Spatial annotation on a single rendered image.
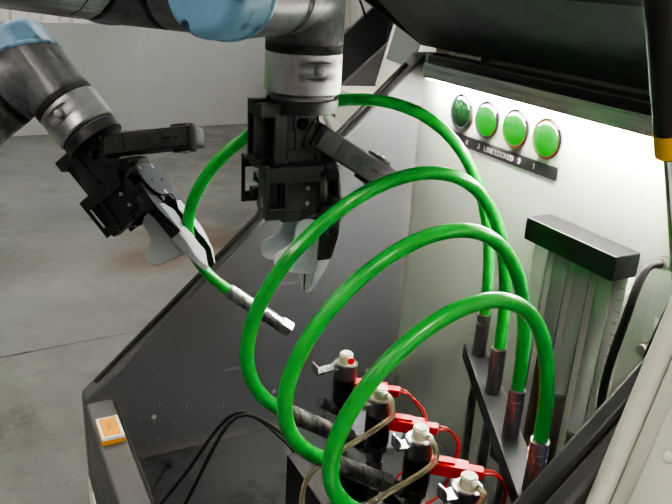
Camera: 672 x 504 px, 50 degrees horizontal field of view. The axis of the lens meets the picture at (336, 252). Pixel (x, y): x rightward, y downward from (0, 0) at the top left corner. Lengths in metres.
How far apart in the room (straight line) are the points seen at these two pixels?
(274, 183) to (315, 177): 0.04
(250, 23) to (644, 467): 0.44
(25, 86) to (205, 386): 0.53
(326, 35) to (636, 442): 0.43
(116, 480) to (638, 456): 0.64
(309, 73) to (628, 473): 0.43
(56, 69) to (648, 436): 0.72
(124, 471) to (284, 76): 0.56
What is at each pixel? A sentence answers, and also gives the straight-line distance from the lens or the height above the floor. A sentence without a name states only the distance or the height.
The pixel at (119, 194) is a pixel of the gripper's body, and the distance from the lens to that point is 0.87.
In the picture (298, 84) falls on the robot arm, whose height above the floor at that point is 1.46.
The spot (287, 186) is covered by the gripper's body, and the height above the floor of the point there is 1.36.
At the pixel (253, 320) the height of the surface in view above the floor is 1.25.
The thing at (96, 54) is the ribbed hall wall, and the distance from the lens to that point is 7.32.
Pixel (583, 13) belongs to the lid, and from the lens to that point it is 0.76.
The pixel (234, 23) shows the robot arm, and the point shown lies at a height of 1.52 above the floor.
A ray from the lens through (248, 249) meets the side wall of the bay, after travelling 1.10.
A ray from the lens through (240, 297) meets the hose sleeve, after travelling 0.90.
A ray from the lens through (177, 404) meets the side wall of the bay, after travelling 1.19.
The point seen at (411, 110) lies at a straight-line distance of 0.84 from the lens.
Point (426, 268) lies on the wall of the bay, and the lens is 1.20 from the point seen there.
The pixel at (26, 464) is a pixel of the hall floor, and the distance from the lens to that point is 2.67.
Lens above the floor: 1.56
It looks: 21 degrees down
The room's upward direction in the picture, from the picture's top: 3 degrees clockwise
